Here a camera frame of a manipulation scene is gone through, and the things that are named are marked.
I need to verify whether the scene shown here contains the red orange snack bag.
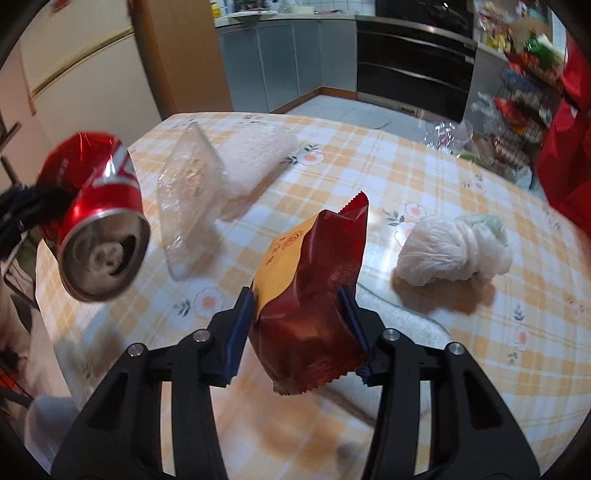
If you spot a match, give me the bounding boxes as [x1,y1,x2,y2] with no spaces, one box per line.
[249,192,369,395]

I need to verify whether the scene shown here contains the crushed red soda can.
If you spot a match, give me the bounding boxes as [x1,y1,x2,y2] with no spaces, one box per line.
[36,131,150,302]

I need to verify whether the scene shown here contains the grey kitchen cabinets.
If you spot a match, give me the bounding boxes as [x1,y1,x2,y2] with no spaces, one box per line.
[215,15,358,113]

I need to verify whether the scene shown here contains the checkered floral tablecloth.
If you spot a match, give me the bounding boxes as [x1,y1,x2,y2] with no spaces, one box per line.
[36,113,590,469]

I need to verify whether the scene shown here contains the clear plastic wrapper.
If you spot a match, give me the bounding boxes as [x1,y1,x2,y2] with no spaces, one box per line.
[157,121,223,281]

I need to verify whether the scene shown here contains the crumpled white plastic bag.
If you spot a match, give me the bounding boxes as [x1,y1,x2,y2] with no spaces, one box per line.
[394,215,513,290]

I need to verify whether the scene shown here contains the cream refrigerator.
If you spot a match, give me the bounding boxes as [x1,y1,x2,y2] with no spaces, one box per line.
[19,0,161,146]

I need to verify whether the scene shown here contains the red hanging apron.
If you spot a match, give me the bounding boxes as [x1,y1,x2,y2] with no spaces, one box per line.
[535,36,591,233]

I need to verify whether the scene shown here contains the black oven range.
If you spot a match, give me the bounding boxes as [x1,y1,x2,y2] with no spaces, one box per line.
[356,1,477,122]

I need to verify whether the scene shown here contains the wire snack rack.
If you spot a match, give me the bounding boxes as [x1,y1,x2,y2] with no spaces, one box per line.
[465,1,566,189]

